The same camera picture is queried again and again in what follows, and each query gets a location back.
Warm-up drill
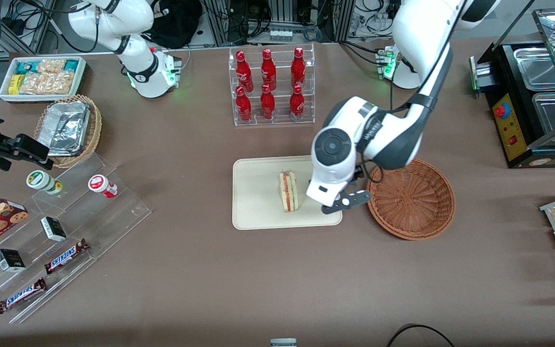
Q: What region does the large rice cracker packet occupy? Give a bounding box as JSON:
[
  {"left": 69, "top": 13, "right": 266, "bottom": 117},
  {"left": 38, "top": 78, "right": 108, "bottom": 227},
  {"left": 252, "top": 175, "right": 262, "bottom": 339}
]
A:
[{"left": 18, "top": 71, "right": 75, "bottom": 95}]

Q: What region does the clear acrylic stepped stand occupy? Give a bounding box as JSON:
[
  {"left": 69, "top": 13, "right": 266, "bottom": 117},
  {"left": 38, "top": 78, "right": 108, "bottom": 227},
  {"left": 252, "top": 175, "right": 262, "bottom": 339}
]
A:
[{"left": 0, "top": 153, "right": 152, "bottom": 325}]

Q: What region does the red-lid small bottle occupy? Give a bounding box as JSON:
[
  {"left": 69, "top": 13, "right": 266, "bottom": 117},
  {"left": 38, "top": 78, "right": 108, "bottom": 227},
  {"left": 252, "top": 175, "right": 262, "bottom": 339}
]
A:
[{"left": 88, "top": 174, "right": 119, "bottom": 199}]

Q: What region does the white snack box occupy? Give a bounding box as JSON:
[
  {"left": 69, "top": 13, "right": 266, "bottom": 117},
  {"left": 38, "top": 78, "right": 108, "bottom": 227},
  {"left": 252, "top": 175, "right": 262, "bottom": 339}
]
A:
[{"left": 0, "top": 56, "right": 88, "bottom": 105}]

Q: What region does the triangular sandwich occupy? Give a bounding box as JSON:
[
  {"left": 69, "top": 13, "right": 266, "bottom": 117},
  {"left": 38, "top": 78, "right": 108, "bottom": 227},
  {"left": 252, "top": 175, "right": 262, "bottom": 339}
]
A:
[{"left": 278, "top": 170, "right": 303, "bottom": 214}]

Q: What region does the green-lid small bottle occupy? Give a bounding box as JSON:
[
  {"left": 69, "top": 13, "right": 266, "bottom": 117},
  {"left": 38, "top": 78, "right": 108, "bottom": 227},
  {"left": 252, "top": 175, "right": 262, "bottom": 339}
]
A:
[{"left": 26, "top": 170, "right": 64, "bottom": 196}]

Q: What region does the cream rectangular tray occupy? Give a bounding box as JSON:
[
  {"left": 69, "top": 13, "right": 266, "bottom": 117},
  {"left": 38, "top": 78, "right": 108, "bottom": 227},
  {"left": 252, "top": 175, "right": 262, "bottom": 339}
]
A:
[{"left": 232, "top": 154, "right": 344, "bottom": 231}]

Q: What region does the red cola bottle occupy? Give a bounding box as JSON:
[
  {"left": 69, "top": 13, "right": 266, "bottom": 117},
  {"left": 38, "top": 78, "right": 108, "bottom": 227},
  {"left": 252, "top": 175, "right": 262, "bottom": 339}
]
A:
[
  {"left": 261, "top": 49, "right": 278, "bottom": 91},
  {"left": 289, "top": 84, "right": 305, "bottom": 121},
  {"left": 236, "top": 50, "right": 254, "bottom": 93},
  {"left": 235, "top": 86, "right": 253, "bottom": 122},
  {"left": 260, "top": 84, "right": 276, "bottom": 120},
  {"left": 291, "top": 47, "right": 307, "bottom": 89}
]

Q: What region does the clear acrylic bottle rack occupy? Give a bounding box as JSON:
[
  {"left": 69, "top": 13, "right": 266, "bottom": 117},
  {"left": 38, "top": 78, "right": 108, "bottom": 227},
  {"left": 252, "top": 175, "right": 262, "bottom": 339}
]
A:
[{"left": 228, "top": 43, "right": 316, "bottom": 127}]

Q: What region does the small black box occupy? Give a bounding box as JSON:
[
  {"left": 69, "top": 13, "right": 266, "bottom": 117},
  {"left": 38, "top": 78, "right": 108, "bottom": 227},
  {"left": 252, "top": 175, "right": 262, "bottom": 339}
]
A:
[
  {"left": 0, "top": 248, "right": 26, "bottom": 273},
  {"left": 40, "top": 216, "right": 68, "bottom": 242}
]

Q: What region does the black bag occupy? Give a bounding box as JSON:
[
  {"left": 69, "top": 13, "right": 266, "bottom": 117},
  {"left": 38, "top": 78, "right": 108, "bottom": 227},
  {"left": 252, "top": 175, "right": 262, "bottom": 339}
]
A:
[{"left": 144, "top": 0, "right": 204, "bottom": 50}]

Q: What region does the aluminium foil tray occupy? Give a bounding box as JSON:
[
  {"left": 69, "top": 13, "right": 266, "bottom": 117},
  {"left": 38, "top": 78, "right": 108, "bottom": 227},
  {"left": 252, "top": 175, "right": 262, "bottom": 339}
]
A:
[{"left": 36, "top": 101, "right": 91, "bottom": 158}]

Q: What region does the brown round wicker basket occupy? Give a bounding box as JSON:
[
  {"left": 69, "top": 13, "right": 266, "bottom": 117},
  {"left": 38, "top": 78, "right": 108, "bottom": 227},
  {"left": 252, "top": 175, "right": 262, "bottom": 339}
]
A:
[{"left": 366, "top": 158, "right": 456, "bottom": 241}]

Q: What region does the black hot food machine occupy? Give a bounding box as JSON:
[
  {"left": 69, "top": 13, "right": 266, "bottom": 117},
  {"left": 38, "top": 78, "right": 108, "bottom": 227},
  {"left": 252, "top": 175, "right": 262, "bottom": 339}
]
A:
[{"left": 469, "top": 8, "right": 555, "bottom": 169}]

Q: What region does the black cable loop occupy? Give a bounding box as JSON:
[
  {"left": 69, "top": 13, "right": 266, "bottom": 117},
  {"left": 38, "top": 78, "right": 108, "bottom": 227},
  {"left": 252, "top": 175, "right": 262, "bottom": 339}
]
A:
[{"left": 385, "top": 323, "right": 455, "bottom": 347}]

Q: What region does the light wicker basket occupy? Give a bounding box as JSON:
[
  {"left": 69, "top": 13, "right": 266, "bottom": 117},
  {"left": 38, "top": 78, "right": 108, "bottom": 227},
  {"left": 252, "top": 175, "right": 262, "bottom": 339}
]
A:
[{"left": 34, "top": 94, "right": 103, "bottom": 169}]

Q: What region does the Snickers bar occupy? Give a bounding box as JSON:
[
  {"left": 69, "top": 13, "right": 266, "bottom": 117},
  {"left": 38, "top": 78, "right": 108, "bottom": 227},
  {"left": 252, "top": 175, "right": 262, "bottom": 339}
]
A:
[
  {"left": 43, "top": 238, "right": 91, "bottom": 276},
  {"left": 0, "top": 277, "right": 47, "bottom": 315}
]

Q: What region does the small rice cracker packet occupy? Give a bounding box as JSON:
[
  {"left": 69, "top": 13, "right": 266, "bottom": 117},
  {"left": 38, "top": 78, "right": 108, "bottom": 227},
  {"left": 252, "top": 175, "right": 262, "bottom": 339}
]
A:
[{"left": 36, "top": 58, "right": 66, "bottom": 74}]

